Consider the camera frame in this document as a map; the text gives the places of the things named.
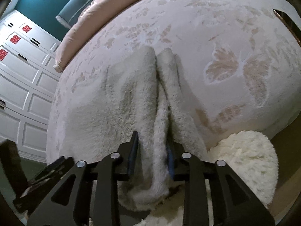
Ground pink folded duvet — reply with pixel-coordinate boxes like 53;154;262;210
54;0;139;73

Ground teal upholstered headboard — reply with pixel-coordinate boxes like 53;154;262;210
56;0;93;29

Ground cream knit sweater black hearts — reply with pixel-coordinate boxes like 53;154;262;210
46;46;207;211

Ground black smartphone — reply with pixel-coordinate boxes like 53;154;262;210
273;9;301;46

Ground pink butterfly bed cover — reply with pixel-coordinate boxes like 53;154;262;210
47;0;300;148

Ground white panelled wardrobe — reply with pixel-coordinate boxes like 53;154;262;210
1;10;60;163

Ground white fluffy rug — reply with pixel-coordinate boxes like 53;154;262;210
138;131;279;225

